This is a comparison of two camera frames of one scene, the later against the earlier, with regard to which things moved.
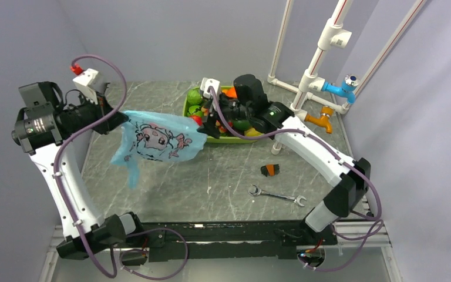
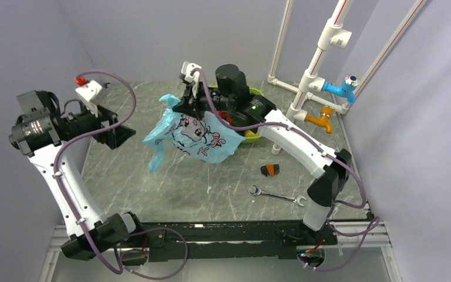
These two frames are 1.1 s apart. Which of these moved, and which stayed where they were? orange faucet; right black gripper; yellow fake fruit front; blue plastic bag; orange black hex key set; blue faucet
Moved: right black gripper; blue plastic bag
Stayed: orange black hex key set; orange faucet; blue faucet; yellow fake fruit front
